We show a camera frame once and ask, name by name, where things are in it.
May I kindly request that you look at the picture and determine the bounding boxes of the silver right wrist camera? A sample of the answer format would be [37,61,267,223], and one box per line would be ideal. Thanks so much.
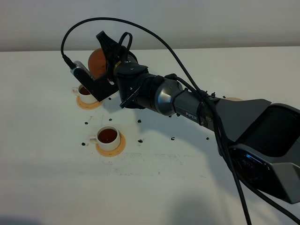
[69,60,118,102]

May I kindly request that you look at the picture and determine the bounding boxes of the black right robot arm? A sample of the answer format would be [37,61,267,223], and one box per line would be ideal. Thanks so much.
[97,32,300,204]

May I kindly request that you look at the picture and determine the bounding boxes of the far orange round coaster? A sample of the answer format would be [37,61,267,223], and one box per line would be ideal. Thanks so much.
[76,97,103,110]

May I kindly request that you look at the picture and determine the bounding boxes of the near white teacup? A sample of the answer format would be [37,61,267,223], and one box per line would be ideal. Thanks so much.
[89,125,121,151]

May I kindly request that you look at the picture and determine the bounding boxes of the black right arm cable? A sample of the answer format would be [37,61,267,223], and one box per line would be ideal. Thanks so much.
[60,16,300,225]

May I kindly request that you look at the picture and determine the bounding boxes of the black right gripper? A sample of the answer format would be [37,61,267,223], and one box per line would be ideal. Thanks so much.
[96,30,139,80]

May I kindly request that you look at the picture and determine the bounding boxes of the cream round teapot coaster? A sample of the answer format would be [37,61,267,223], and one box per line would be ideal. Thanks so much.
[225,97,243,101]

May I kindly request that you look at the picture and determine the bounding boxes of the white teacup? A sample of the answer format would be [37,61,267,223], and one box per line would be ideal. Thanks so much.
[89,125,121,151]
[72,84,97,104]

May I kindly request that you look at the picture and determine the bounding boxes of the near orange round coaster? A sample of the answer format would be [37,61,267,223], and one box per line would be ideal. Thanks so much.
[96,134,126,157]

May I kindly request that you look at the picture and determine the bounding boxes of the brown clay teapot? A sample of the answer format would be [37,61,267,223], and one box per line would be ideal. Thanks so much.
[88,48,107,80]

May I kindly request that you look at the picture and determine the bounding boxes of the orange round coaster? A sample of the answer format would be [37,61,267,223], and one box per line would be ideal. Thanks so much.
[76,97,103,110]
[96,134,126,157]

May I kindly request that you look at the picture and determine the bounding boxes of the far white teacup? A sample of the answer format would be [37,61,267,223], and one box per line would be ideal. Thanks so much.
[72,84,97,104]

